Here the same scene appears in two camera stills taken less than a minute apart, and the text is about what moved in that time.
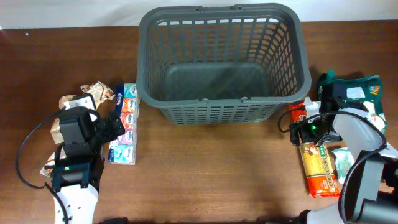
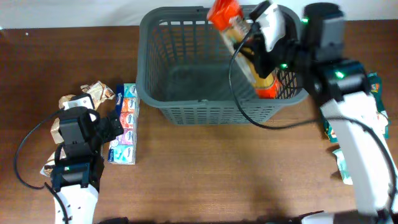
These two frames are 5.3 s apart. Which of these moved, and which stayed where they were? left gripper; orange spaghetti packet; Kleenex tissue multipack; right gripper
Moved: orange spaghetti packet; right gripper
Stayed: left gripper; Kleenex tissue multipack
